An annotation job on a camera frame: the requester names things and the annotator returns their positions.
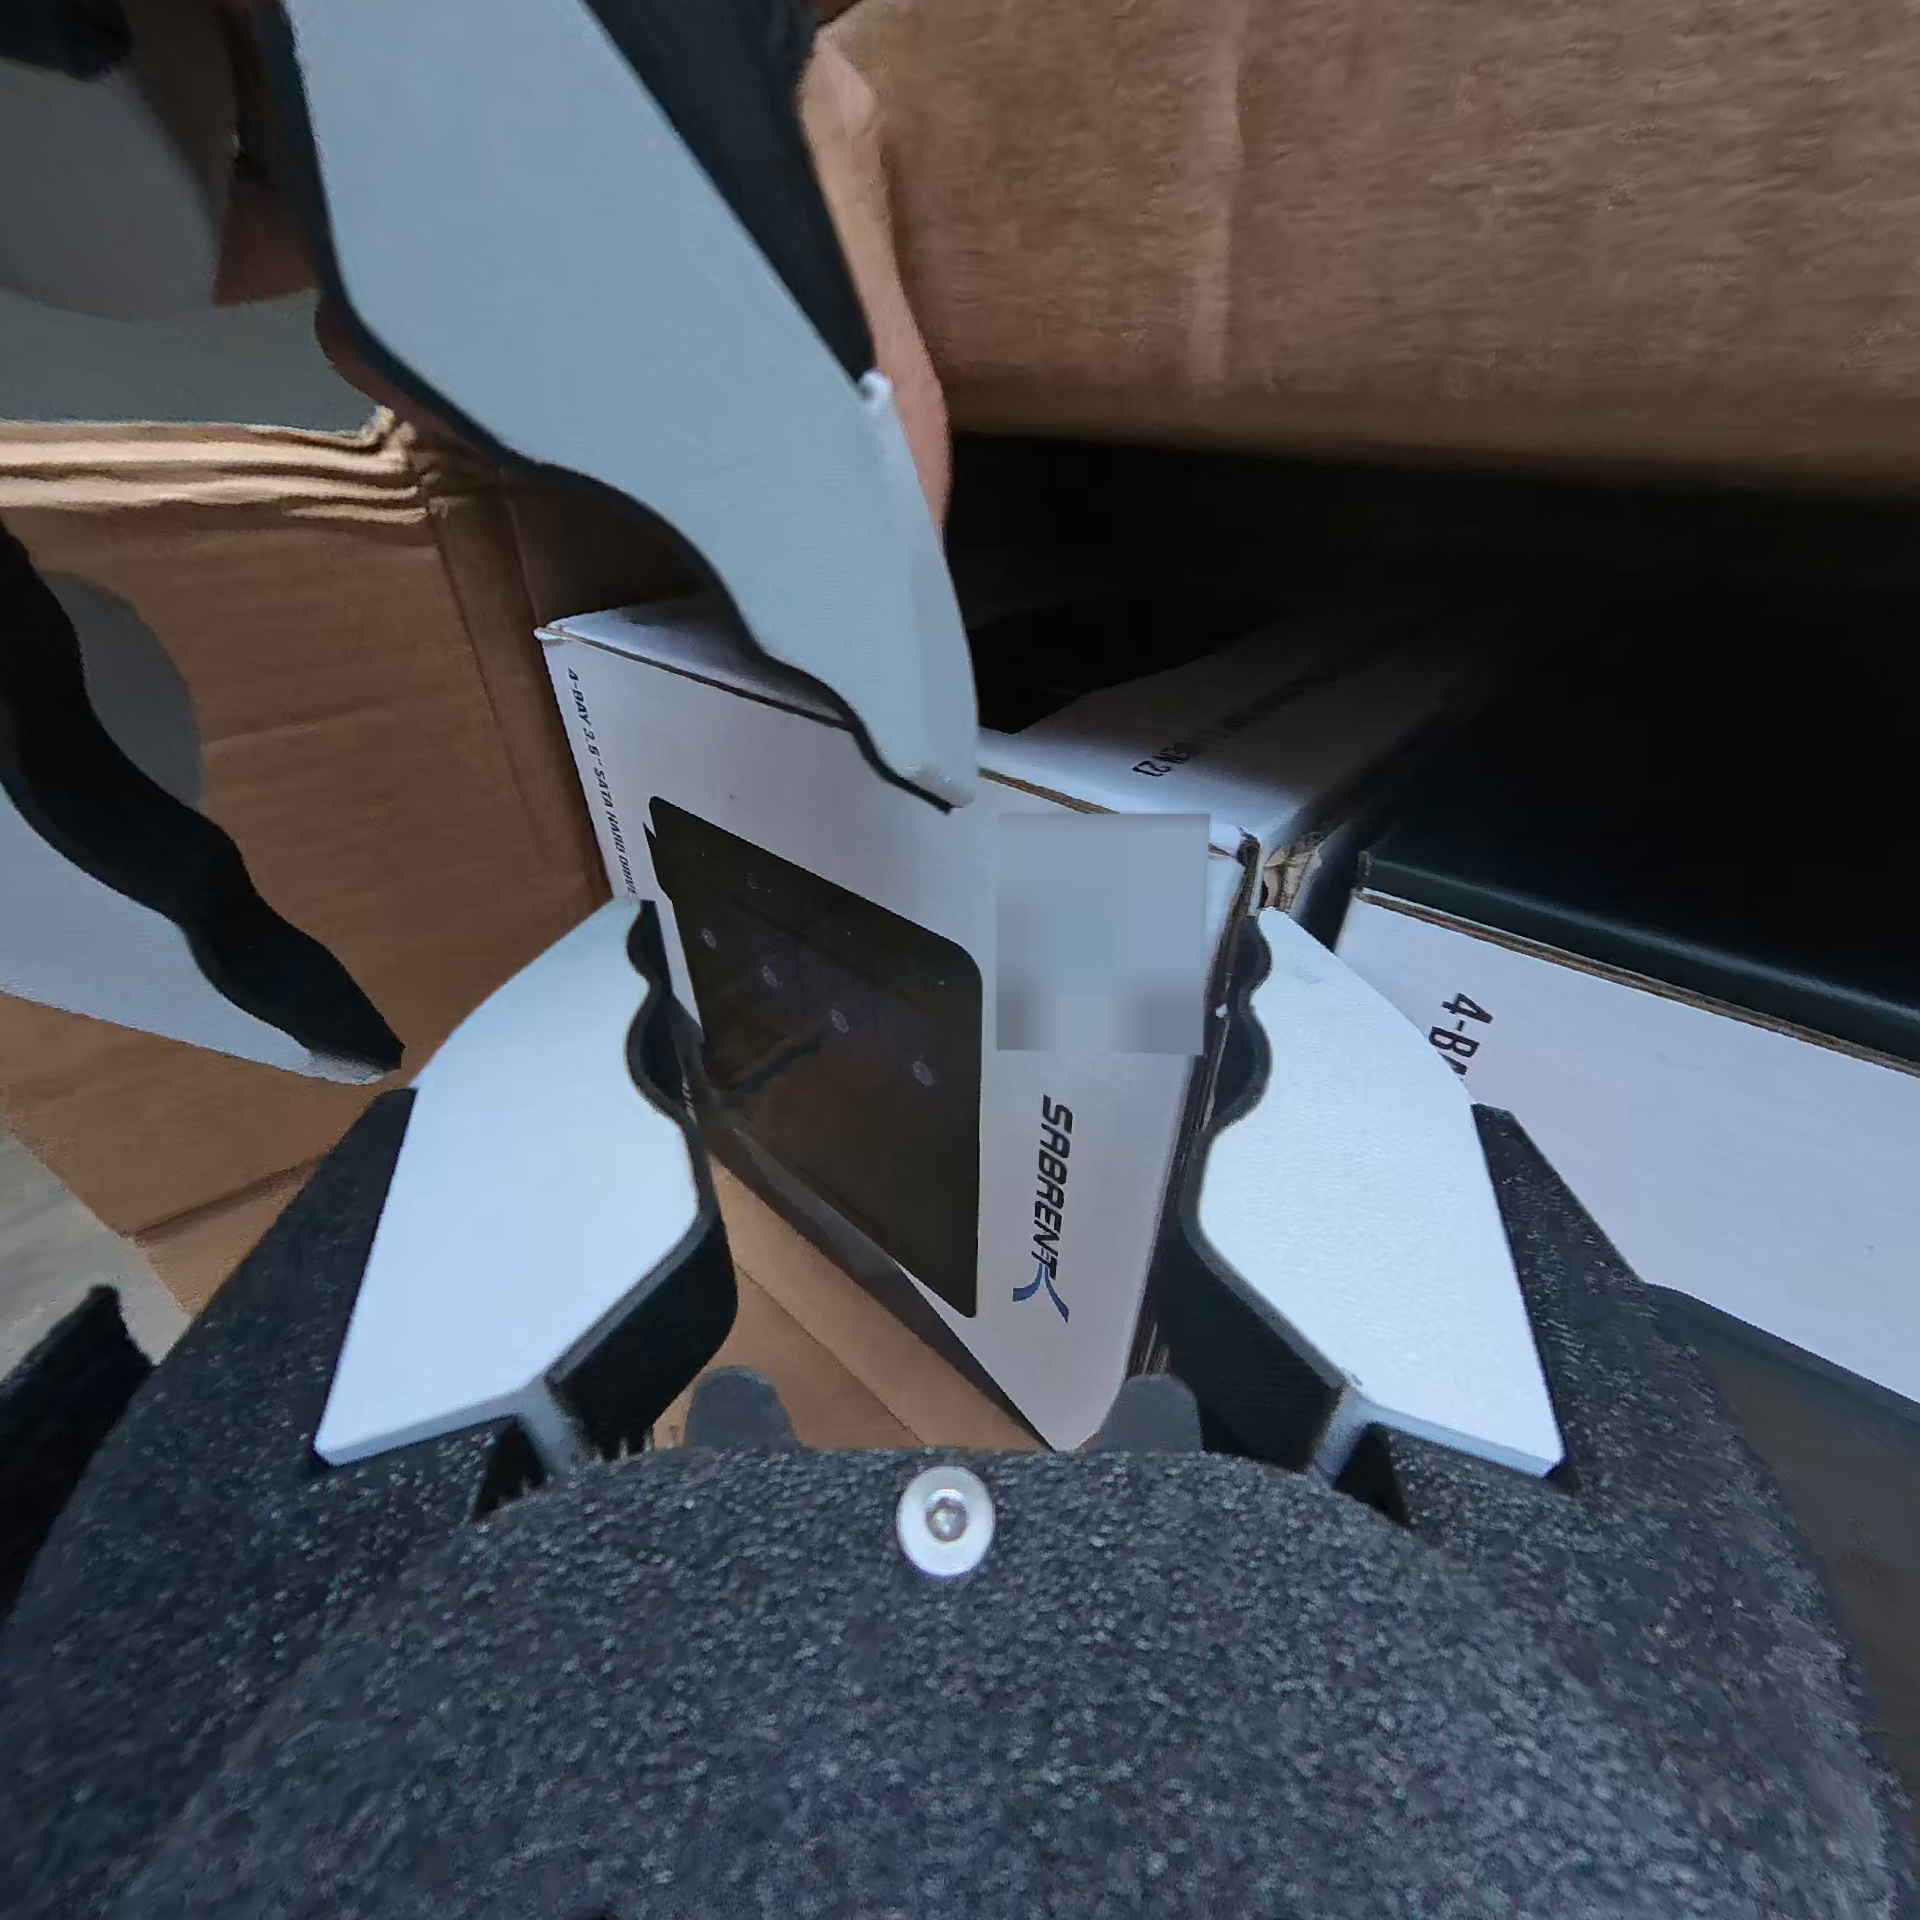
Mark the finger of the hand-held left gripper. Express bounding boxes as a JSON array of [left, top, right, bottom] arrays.
[[274, 0, 983, 818], [0, 521, 409, 1088]]

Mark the brown cardboard box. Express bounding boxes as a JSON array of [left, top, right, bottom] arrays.
[[0, 0, 1920, 1441]]

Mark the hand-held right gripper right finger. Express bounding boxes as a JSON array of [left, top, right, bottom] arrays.
[[1152, 903, 1569, 1482]]

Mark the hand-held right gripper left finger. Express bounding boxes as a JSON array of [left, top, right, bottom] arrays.
[[312, 894, 740, 1474]]

